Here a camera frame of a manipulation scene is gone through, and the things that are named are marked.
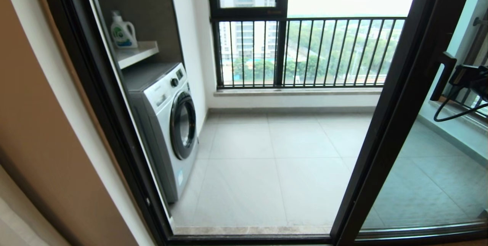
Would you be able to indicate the dark brown cabinet panel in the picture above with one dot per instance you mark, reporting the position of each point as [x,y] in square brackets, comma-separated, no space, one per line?
[152,9]

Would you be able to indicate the dark framed sliding glass door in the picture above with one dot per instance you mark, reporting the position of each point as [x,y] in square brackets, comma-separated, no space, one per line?
[411,86]

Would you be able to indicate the silver front-load washing machine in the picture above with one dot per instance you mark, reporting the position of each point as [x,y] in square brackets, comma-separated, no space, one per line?
[164,97]

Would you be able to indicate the brown framed glass door panel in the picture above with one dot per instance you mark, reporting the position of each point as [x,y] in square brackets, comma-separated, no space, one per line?
[392,74]

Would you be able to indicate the dark window frame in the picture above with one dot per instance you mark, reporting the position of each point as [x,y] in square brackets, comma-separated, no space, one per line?
[282,47]

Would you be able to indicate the long grey stone window sill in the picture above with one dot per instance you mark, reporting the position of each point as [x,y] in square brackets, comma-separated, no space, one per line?
[305,92]

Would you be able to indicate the black metal balcony railing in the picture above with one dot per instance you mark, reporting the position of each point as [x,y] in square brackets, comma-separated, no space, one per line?
[343,19]

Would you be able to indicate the metal rod with knob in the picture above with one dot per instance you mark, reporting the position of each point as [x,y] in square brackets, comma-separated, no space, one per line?
[478,21]

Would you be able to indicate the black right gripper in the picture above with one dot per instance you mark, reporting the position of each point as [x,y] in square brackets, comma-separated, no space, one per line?
[483,89]

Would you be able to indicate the small stone window sill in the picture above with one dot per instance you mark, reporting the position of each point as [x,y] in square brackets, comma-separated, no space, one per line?
[469,126]

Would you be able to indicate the white laundry detergent bottle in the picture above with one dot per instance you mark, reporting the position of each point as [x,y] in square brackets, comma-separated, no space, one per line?
[122,34]

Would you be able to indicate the white shelf board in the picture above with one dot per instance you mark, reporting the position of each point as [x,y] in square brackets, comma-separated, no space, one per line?
[137,54]

